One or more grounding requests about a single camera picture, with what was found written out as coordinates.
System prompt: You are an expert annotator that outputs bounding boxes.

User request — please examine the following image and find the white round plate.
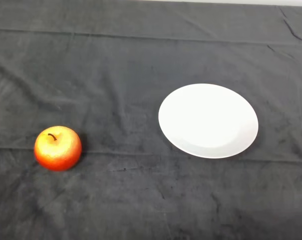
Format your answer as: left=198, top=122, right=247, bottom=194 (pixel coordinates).
left=158, top=83, right=259, bottom=160

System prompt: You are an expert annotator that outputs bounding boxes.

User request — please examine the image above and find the red yellow apple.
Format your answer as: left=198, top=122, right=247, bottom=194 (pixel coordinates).
left=33, top=125, right=82, bottom=172

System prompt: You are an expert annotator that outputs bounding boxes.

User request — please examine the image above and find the black cloth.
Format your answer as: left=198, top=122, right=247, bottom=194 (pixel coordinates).
left=0, top=0, right=302, bottom=240

